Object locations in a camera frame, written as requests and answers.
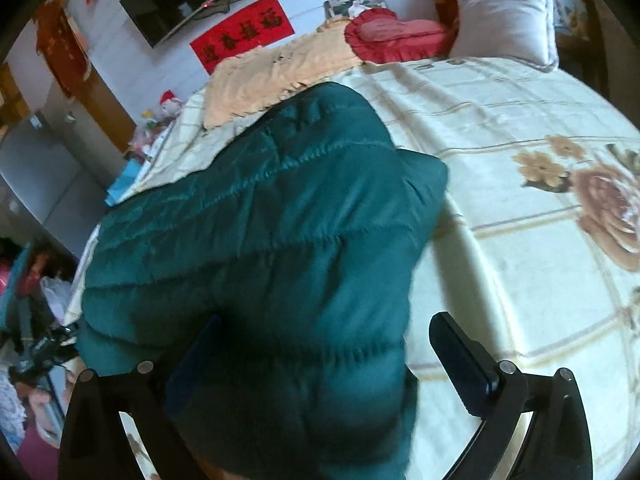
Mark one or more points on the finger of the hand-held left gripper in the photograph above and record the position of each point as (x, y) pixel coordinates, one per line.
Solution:
(65, 334)

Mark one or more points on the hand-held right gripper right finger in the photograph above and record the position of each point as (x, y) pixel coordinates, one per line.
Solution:
(457, 357)

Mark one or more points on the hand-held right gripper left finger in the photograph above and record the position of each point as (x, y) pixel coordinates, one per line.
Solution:
(197, 360)

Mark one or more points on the green puffer jacket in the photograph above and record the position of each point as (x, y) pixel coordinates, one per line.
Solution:
(280, 240)

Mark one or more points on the floral bed sheet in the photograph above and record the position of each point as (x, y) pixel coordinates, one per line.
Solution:
(525, 240)

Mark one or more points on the grey cabinet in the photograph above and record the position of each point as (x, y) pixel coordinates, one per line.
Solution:
(45, 180)

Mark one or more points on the wooden door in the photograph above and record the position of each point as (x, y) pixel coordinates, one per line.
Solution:
(107, 105)

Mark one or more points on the plush toy with red hat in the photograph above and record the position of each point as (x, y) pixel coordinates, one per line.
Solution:
(169, 102)

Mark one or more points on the red hanging decoration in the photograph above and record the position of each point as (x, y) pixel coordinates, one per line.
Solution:
(62, 47)

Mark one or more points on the peach frilled pillow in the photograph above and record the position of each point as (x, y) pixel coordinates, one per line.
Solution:
(280, 72)

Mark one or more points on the red heart cushion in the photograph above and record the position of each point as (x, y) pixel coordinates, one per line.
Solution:
(395, 35)

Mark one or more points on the white pillow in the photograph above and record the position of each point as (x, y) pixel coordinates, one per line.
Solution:
(505, 22)

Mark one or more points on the framed photo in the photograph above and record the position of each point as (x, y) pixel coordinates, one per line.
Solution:
(352, 4)

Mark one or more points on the red wall banner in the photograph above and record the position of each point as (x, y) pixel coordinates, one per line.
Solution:
(240, 32)

